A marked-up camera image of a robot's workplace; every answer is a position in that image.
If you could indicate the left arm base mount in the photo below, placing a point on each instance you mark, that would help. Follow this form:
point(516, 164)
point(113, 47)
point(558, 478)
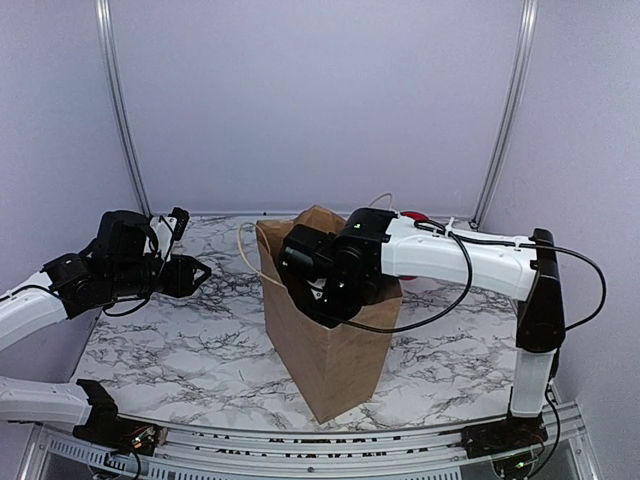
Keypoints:
point(122, 434)

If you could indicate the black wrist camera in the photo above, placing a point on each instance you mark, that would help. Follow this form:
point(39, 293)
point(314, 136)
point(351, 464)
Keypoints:
point(127, 236)
point(306, 252)

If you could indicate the left aluminium frame post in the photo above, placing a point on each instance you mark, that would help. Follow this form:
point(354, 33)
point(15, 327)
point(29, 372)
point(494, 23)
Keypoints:
point(114, 82)

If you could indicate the brown paper bag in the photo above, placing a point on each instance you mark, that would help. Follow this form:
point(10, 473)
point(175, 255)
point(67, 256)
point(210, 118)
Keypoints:
point(335, 369)

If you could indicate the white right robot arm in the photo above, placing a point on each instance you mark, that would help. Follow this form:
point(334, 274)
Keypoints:
point(346, 269)

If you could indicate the right aluminium frame post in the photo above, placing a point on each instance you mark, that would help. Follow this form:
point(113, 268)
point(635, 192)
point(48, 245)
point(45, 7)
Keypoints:
point(514, 94)

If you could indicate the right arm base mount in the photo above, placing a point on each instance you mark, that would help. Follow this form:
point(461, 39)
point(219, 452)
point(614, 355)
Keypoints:
point(510, 433)

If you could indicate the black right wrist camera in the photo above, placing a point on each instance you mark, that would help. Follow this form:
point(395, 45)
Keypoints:
point(306, 252)

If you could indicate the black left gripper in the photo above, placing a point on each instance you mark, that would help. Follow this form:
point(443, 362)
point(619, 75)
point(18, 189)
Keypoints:
point(180, 282)

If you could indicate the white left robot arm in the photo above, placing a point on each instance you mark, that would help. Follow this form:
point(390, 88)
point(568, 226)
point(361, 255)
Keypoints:
point(45, 319)

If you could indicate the aluminium front rail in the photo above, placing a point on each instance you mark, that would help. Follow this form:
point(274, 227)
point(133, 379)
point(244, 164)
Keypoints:
point(438, 452)

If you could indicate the red plastic cup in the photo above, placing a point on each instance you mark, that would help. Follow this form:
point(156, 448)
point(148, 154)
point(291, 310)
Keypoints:
point(414, 215)

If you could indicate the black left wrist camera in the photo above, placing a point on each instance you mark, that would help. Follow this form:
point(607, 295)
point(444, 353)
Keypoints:
point(127, 236)

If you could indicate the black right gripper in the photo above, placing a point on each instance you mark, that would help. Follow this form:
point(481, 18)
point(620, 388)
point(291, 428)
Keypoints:
point(307, 305)

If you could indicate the aluminium frame post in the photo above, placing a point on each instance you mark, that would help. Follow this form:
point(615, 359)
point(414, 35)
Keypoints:
point(114, 82)
point(514, 94)

